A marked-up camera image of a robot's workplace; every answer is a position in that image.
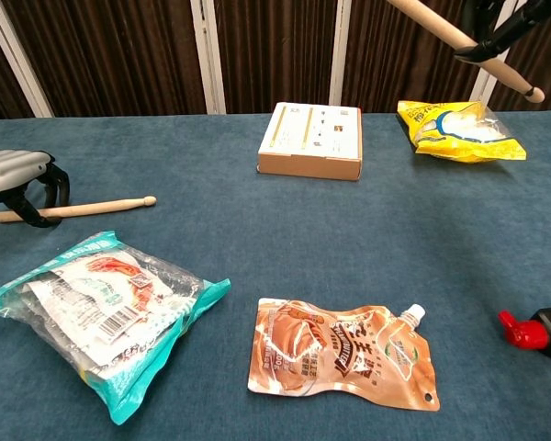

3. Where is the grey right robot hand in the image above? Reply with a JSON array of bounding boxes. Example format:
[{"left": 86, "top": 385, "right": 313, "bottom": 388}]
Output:
[{"left": 453, "top": 0, "right": 551, "bottom": 63}]

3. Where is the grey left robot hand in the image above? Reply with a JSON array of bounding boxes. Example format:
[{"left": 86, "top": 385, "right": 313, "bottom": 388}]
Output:
[{"left": 0, "top": 149, "right": 72, "bottom": 230}]

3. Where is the wooden drumstick with black mark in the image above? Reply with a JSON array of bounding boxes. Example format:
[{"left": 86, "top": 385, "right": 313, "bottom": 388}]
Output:
[{"left": 386, "top": 0, "right": 545, "bottom": 103}]

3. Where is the plain wooden drumstick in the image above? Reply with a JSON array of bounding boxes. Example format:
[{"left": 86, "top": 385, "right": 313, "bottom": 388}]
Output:
[{"left": 0, "top": 196, "right": 158, "bottom": 224}]

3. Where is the yellow snack bag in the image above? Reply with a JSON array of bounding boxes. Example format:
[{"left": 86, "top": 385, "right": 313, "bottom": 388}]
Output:
[{"left": 396, "top": 99, "right": 528, "bottom": 164}]

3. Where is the dark brown pleated curtain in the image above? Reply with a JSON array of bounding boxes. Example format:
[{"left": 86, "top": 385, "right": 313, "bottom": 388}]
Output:
[{"left": 0, "top": 0, "right": 551, "bottom": 123}]

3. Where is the teal clear plastic food bag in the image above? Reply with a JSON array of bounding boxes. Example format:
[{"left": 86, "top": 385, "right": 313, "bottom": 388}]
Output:
[{"left": 0, "top": 230, "right": 232, "bottom": 426}]

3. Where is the flat cardboard box white label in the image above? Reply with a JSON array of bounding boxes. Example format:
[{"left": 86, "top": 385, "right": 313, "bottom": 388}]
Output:
[{"left": 256, "top": 101, "right": 364, "bottom": 182}]

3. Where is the blue velvet tablecloth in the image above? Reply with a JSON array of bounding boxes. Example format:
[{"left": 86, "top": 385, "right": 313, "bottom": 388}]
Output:
[{"left": 0, "top": 109, "right": 551, "bottom": 441}]

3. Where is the black bottle with red cap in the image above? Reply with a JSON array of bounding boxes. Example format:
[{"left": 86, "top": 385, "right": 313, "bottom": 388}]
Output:
[{"left": 497, "top": 306, "right": 551, "bottom": 360}]

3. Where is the orange spout pouch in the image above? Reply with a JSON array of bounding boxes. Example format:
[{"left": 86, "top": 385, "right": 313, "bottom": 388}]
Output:
[{"left": 247, "top": 297, "right": 442, "bottom": 412}]

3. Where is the white slanted screen frame post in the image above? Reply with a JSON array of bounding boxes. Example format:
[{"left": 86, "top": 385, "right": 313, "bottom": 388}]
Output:
[
  {"left": 0, "top": 0, "right": 54, "bottom": 119},
  {"left": 470, "top": 0, "right": 532, "bottom": 110}
]

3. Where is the white narrow screen frame post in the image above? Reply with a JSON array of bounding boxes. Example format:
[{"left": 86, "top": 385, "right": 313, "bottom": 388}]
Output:
[{"left": 329, "top": 0, "right": 353, "bottom": 107}]

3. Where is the white wide screen frame post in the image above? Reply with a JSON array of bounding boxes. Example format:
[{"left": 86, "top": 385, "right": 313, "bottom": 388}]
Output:
[{"left": 190, "top": 0, "right": 227, "bottom": 115}]

